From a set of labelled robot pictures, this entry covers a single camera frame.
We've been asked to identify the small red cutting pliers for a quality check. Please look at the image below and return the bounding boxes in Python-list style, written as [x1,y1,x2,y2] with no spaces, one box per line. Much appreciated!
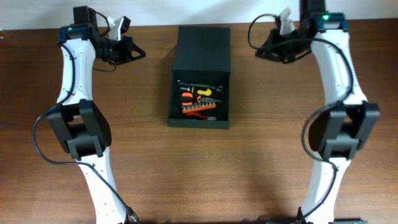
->
[186,112,217,121]

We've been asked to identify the yellow black screwdriver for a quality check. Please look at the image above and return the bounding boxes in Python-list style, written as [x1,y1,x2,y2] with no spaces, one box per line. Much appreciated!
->
[180,86,212,96]

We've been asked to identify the black box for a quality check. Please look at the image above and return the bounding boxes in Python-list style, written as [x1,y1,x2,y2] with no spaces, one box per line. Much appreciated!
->
[169,26,231,129]

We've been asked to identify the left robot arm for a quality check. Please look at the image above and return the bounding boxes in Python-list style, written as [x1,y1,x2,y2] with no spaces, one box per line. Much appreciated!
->
[43,6,146,223]

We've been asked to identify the left black cable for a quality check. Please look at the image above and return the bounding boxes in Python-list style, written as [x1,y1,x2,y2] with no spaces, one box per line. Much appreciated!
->
[32,11,141,224]

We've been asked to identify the orange bit holder strip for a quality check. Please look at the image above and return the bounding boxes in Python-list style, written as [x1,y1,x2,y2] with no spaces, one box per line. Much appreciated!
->
[181,104,216,114]

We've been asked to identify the right black cable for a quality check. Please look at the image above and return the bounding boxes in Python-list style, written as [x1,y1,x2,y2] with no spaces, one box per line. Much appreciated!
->
[247,12,355,223]

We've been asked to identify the black cable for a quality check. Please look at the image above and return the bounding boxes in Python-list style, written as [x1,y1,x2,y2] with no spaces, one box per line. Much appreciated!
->
[247,12,355,223]
[32,11,141,224]

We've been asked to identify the silver blue wrench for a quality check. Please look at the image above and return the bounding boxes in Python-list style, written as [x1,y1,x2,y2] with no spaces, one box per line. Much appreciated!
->
[177,80,223,91]

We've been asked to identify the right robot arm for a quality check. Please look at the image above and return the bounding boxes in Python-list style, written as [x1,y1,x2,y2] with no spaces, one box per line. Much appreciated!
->
[253,0,381,224]

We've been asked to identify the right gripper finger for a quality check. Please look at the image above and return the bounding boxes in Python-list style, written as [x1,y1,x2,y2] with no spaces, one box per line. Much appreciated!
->
[282,50,312,64]
[255,34,275,59]

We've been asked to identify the orange black needle-nose pliers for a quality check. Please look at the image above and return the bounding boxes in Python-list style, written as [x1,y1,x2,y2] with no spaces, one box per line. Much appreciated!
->
[173,92,221,106]

